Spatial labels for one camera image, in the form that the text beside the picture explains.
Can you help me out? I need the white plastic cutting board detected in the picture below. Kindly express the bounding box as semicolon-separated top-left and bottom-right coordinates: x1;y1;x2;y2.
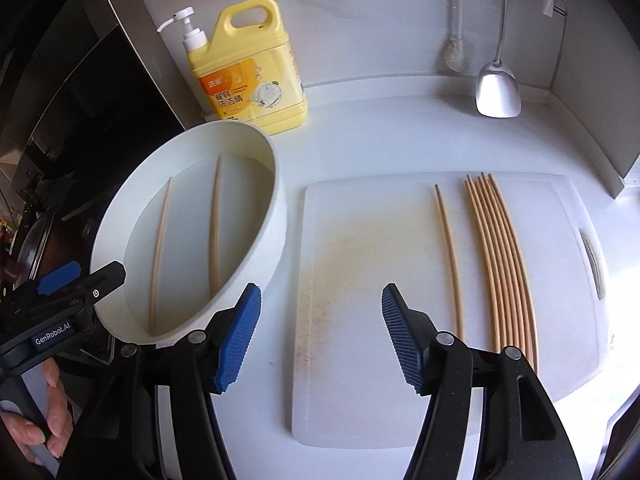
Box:
290;172;608;448

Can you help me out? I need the metal spatula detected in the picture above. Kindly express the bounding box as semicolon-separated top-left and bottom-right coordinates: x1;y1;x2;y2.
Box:
475;0;522;118

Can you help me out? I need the glass pot lid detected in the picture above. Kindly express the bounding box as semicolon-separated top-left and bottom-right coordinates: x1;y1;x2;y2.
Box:
0;207;56;291

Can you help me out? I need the black stove appliance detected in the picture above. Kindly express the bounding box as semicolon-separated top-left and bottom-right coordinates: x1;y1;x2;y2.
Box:
0;0;186;196

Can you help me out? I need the wooden chopstick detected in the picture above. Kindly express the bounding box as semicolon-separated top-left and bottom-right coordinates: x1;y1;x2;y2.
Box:
209;156;223;297
433;184;466;343
148;176;173;335

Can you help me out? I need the white bottle brush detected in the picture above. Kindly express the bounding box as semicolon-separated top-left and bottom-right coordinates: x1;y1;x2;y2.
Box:
444;0;468;72

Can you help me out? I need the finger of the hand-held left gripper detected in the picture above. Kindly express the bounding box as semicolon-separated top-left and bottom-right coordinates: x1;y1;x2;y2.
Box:
10;261;83;307
50;260;127;311

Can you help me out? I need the person's left hand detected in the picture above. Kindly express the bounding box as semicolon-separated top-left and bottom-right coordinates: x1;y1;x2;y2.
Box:
0;360;78;468

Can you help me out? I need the yellow detergent pump bottle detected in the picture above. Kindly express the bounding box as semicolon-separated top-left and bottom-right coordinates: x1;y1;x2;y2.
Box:
156;0;308;136

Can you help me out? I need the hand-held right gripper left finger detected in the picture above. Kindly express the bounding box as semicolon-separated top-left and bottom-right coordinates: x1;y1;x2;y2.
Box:
57;284;263;480

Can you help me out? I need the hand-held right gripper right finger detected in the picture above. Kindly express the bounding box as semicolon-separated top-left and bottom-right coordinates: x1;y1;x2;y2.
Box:
381;284;603;480

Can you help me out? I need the bunch of wooden chopsticks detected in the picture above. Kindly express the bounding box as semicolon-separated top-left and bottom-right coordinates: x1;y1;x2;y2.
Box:
465;172;540;371

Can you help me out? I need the white round bowl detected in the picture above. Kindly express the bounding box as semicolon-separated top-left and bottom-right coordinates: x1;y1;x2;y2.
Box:
89;120;290;346

